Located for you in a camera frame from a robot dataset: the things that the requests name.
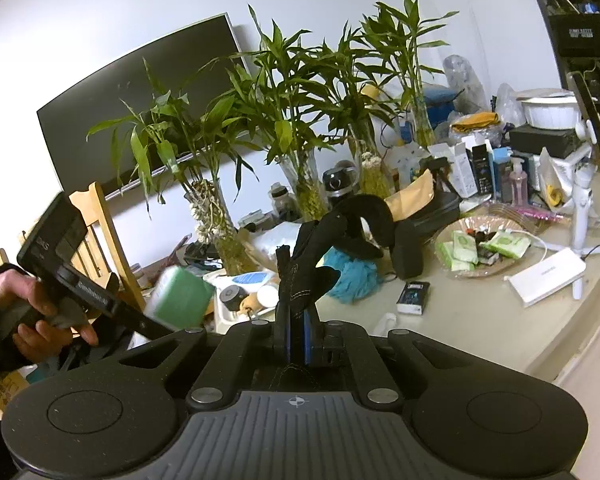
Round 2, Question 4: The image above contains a black glove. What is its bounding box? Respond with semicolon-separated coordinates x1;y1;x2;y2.
276;211;346;311

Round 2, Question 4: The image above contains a green and white box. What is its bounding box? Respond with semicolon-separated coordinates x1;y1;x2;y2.
144;266;215;330

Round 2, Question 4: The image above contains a teal bath loofah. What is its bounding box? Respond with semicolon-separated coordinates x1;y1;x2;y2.
324;248;391;304

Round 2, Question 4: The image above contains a person's left hand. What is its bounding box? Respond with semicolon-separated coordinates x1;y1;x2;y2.
0;266;101;364

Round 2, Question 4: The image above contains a wooden chair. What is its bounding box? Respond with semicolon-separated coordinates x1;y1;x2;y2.
0;181;147;311

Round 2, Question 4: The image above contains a white plastic tray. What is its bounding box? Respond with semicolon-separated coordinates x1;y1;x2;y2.
204;270;279;334

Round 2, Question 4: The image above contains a small black card box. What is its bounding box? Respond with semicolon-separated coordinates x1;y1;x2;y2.
396;281;430;315

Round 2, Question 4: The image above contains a black speaker cylinder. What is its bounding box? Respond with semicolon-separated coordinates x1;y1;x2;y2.
390;220;424;281

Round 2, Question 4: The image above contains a cardboard box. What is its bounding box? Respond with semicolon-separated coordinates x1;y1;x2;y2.
0;365;36;420

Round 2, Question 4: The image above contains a black insulated mug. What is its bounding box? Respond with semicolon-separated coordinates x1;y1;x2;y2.
322;160;360;207

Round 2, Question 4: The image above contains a brown paper envelope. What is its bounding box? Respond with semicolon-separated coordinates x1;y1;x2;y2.
385;169;434;222

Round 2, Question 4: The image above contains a black zip case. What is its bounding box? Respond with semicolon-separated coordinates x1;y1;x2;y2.
408;191;460;237

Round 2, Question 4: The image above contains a bamboo plant in vase left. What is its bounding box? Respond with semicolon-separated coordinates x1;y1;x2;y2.
86;61;257;276

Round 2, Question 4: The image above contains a bamboo plant in vase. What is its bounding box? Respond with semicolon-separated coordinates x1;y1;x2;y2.
86;61;257;276
324;0;462;201
227;9;341;221

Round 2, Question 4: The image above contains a green wet wipes pack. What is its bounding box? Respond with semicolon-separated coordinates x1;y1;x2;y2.
480;231;531;260

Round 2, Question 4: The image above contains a bamboo plant in vase middle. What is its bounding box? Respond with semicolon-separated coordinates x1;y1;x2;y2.
227;9;341;221

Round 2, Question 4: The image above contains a white power bank box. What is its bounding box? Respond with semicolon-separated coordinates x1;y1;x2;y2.
507;248;586;307

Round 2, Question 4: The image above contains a pink soap pump bottle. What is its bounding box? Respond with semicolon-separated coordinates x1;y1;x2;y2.
509;157;528;206

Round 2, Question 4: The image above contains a bamboo plant in vase right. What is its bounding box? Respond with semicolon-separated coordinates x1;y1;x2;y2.
324;0;462;201

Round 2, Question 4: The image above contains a white food container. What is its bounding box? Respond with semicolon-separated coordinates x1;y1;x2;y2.
515;88;581;130

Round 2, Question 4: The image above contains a white gimbal tripod stand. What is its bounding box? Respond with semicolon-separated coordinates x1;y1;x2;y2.
544;144;600;302

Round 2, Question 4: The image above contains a black wall television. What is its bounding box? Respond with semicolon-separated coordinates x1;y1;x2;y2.
36;13;240;194

